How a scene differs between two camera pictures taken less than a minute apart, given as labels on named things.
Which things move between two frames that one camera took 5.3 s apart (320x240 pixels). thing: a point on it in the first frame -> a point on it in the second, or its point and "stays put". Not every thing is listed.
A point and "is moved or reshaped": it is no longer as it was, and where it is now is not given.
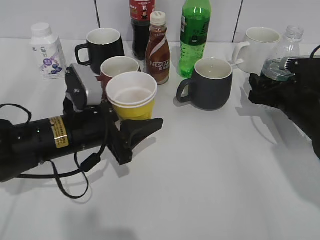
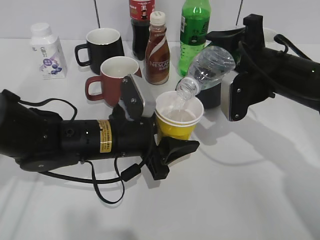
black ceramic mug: (102, 43) stays put
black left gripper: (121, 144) -> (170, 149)
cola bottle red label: (140, 12) stays put
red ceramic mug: (113, 66) stays put
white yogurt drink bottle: (48, 51) stays put
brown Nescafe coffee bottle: (157, 56) stays put
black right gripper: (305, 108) -> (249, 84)
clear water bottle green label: (289, 46) is moved or reshaped
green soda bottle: (195, 21) stays put
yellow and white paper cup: (132, 95) -> (177, 117)
